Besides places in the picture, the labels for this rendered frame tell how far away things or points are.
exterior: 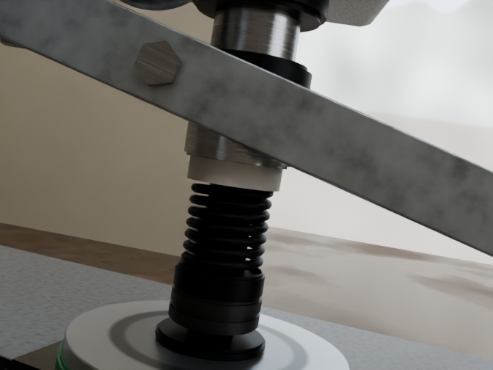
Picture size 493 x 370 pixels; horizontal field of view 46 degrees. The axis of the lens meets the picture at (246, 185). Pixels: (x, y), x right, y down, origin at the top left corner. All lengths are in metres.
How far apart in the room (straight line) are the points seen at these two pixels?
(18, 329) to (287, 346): 0.22
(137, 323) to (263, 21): 0.25
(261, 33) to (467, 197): 0.17
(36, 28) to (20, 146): 5.77
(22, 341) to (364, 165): 0.30
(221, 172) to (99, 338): 0.15
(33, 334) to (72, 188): 5.39
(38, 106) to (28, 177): 0.70
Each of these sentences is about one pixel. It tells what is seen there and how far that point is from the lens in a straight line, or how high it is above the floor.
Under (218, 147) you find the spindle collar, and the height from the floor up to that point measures 1.04.
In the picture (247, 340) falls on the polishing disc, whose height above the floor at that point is 0.90.
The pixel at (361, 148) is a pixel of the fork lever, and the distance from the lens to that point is 0.38.
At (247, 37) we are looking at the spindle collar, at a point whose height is 1.12.
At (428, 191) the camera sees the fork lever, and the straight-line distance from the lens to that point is 0.39.
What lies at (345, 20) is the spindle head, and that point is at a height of 1.17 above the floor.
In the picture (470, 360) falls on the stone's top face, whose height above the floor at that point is 0.87.
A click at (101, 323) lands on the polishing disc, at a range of 0.47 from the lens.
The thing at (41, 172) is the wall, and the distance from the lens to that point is 6.05.
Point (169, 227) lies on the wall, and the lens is 5.53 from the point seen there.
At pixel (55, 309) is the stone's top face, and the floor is 0.87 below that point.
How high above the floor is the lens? 1.04
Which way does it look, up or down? 3 degrees down
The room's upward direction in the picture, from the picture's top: 9 degrees clockwise
